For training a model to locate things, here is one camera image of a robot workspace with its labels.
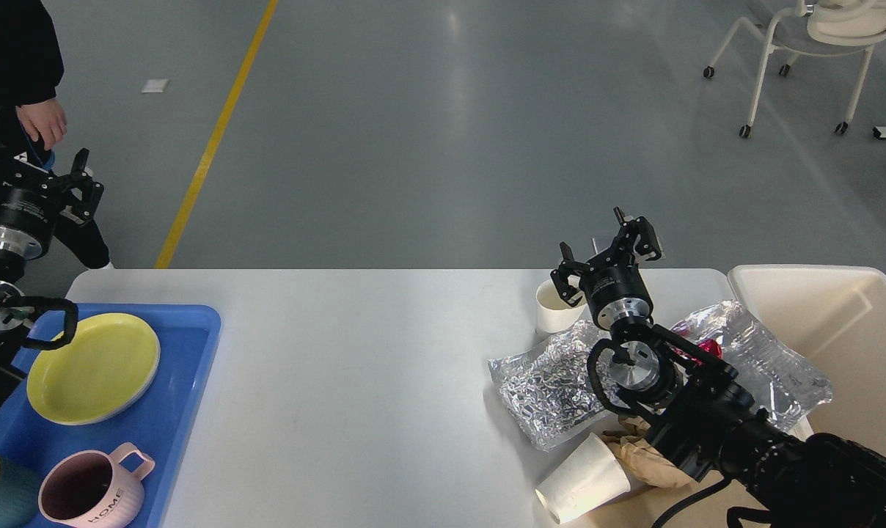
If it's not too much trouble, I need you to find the silver foil bag right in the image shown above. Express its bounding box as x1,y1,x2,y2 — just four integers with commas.
671,301,833,432

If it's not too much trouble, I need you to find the yellow plastic plate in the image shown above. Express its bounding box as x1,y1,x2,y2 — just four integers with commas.
26,313,161,425

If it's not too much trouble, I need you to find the beige plastic bin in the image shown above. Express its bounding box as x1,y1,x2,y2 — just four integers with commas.
728,265,886,457

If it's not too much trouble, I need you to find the pink HOME mug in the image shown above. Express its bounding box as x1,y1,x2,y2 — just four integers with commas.
37,442,157,527

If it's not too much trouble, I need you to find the lying white paper cup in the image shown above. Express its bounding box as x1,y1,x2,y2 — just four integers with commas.
535,433,631,524

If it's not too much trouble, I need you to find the white office chair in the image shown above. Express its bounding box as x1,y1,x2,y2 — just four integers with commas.
703,1,886,139

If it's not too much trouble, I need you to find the flat brown paper sheet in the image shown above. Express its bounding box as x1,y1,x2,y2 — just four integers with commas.
580,470,765,527

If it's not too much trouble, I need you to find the silver foil bag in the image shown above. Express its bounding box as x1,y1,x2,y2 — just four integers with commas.
671,301,833,432
488,320,612,451

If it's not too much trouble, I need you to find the crushed red soda can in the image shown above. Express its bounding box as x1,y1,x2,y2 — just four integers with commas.
671,334,722,364

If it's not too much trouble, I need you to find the upright white paper cup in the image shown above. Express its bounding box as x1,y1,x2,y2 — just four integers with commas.
535,279,587,335

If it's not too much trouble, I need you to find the person in black jacket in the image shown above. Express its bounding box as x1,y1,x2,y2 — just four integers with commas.
0,0,114,271

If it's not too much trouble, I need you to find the crumpled brown paper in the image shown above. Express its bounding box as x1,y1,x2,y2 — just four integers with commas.
600,417,694,488

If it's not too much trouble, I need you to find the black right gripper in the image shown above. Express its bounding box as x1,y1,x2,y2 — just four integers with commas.
551,207,665,331

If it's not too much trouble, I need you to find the silver foil bag left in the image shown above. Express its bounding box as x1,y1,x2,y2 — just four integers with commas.
488,320,612,451

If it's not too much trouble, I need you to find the blue plastic tray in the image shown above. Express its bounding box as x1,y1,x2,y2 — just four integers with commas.
0,303,221,527

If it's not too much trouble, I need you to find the person's hand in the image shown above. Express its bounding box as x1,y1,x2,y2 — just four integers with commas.
16,98,67,151

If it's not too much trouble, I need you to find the white floor marker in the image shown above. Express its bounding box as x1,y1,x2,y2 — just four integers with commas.
141,79,170,94

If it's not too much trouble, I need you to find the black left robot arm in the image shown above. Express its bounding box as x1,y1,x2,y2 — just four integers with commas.
0,108,103,408

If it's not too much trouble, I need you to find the clear floor plate left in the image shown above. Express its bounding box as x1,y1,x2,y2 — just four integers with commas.
593,236,618,261

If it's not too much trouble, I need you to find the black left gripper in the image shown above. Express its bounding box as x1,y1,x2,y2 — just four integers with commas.
0,106,104,261

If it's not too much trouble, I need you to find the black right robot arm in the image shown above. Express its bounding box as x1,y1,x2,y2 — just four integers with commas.
550,208,886,527

